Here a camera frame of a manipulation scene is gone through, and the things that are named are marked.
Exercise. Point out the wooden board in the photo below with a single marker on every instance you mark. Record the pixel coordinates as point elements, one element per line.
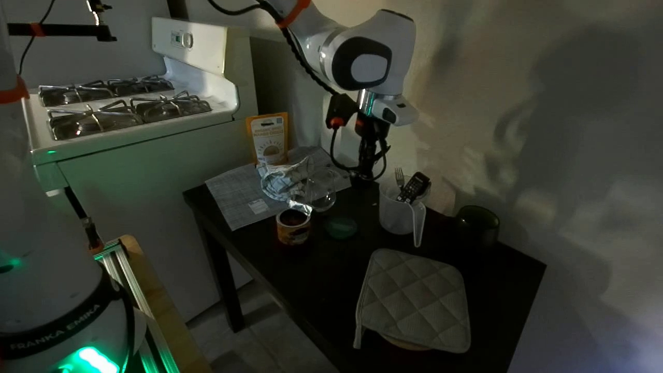
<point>167,311</point>

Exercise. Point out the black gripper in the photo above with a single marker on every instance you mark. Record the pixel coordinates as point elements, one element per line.
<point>372,128</point>

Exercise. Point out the small white card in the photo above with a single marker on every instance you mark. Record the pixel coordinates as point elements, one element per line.
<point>259,206</point>

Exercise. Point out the black stove burner grate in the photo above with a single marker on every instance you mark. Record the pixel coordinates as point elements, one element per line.
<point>104,89</point>
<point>132,115</point>

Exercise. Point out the yellow cup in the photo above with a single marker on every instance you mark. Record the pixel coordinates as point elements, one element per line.
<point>294,227</point>

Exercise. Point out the gray quilted pot holder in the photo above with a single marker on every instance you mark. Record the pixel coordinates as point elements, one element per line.
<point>416,300</point>

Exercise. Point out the white stove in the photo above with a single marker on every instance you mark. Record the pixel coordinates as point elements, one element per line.
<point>137,172</point>

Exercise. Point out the green round lid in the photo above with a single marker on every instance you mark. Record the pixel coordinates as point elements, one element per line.
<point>341,229</point>

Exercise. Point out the orange snack pouch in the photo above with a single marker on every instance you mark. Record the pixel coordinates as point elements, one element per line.
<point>268,136</point>

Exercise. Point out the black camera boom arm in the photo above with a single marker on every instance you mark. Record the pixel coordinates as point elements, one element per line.
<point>63,30</point>

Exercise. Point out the clear plastic measuring cup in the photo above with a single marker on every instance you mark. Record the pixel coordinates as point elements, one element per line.
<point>397,214</point>

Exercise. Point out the black object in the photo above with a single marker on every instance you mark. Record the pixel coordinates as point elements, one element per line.
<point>416,184</point>

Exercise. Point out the black table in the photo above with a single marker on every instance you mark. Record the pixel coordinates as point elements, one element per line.
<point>325,276</point>

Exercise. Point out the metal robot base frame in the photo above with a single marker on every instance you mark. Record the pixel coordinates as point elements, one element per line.
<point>128,276</point>

